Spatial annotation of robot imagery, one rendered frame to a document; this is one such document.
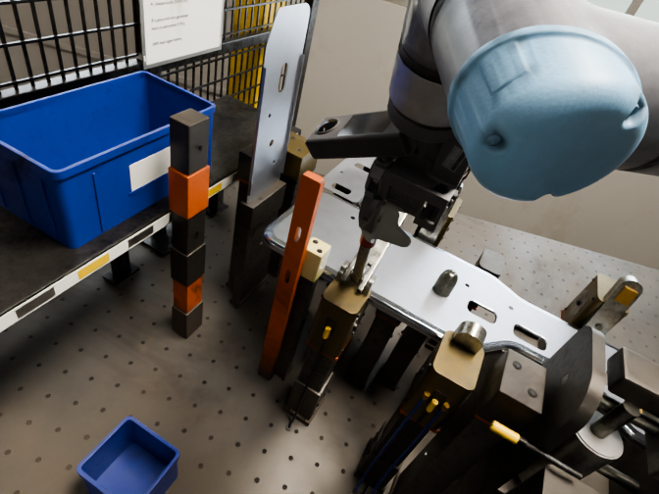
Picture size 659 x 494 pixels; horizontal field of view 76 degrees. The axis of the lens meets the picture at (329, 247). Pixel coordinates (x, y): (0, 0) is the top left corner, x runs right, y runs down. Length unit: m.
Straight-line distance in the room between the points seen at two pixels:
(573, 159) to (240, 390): 0.79
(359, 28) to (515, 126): 2.16
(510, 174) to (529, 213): 2.66
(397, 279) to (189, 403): 0.46
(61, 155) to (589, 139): 0.75
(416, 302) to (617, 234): 2.50
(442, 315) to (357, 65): 1.81
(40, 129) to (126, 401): 0.49
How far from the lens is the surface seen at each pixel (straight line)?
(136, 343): 0.97
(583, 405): 0.51
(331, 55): 2.38
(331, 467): 0.88
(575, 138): 0.21
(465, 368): 0.60
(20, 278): 0.67
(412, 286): 0.76
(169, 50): 0.96
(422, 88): 0.33
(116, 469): 0.86
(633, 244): 3.24
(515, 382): 0.55
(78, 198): 0.65
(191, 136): 0.64
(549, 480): 0.57
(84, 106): 0.82
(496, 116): 0.20
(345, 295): 0.62
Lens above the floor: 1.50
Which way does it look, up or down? 41 degrees down
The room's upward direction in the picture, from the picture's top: 17 degrees clockwise
